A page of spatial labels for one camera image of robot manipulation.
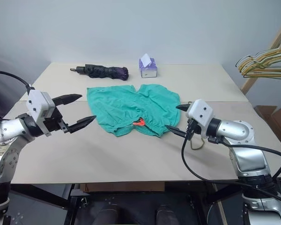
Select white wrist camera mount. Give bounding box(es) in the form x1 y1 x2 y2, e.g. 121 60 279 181
186 99 214 138
25 90 55 137

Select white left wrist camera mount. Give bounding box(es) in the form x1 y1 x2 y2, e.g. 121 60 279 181
25 90 55 137

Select wooden clothes rack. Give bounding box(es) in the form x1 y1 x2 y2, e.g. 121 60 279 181
240 20 281 96

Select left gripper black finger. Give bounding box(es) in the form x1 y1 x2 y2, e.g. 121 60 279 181
67 115 96 134
52 94 82 108

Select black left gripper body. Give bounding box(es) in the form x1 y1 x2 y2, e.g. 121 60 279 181
43 103 70 134

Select white tissue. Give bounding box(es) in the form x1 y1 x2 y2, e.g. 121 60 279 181
141 53 153 68

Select folded black purple umbrella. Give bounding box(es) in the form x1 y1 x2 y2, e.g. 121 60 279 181
70 66 129 82

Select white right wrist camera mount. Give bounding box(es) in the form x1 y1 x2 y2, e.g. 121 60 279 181
186 99 214 138

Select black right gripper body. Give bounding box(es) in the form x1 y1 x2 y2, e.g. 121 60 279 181
185 118 199 141

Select light wooden slat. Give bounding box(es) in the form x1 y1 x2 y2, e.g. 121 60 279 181
212 182 228 225

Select small brown cardboard box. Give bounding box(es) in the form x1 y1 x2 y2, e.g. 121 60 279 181
254 105 278 120

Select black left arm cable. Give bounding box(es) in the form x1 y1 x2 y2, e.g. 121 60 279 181
0 70 36 188

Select brown cardboard under table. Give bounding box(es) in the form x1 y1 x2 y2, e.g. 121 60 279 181
81 181 166 193

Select purple tissue box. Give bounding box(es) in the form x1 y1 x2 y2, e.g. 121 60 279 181
138 57 158 78

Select dark rounded shape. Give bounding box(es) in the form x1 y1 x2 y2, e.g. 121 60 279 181
97 203 123 225

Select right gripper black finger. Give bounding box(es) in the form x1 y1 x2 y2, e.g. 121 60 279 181
165 125 187 138
175 104 190 113

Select green cloth garment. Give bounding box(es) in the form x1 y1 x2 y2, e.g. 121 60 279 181
86 83 181 138

